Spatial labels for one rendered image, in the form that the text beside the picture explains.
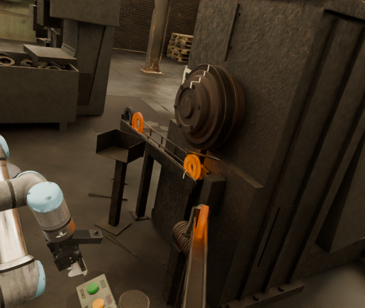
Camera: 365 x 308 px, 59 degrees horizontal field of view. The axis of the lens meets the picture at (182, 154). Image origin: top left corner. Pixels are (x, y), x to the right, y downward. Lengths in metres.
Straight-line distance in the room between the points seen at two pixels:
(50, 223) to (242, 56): 1.26
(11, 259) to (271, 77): 1.40
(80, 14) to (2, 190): 3.26
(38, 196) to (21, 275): 0.63
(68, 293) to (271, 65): 1.66
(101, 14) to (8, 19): 6.54
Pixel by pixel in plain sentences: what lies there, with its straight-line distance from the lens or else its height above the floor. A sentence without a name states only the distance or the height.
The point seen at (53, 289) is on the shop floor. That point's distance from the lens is 2.14.
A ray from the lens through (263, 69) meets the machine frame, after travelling 1.68.
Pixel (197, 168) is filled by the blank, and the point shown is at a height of 0.77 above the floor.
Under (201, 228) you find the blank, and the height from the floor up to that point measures 0.72.
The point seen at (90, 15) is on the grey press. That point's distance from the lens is 4.18.
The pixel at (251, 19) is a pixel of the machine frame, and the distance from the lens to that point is 1.80.
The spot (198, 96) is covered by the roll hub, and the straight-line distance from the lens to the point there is 1.68.
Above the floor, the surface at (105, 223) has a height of 0.01.
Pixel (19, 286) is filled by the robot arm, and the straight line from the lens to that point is 1.57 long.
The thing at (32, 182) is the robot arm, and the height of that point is 1.02.
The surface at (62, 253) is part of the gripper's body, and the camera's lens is 1.13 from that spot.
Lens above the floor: 1.57
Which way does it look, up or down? 23 degrees down
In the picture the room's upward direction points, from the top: 12 degrees clockwise
